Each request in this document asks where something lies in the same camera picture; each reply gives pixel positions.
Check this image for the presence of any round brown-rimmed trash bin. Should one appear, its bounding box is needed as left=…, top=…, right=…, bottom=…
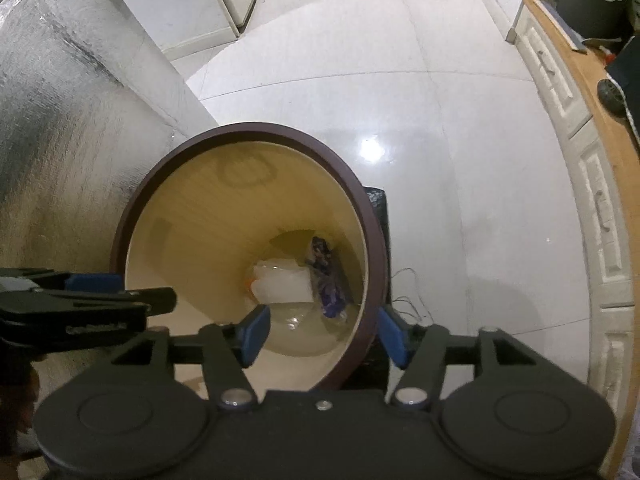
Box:
left=111, top=122, right=390, bottom=394

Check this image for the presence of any cream carved low cabinet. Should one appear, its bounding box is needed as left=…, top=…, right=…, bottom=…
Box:
left=514, top=0, right=639, bottom=479

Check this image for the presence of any dark purple wrapper in bin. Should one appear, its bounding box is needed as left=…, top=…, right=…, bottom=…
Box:
left=305, top=235, right=349, bottom=320

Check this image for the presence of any white crumpled trash in bin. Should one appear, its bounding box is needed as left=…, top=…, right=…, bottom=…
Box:
left=247, top=259, right=314, bottom=306

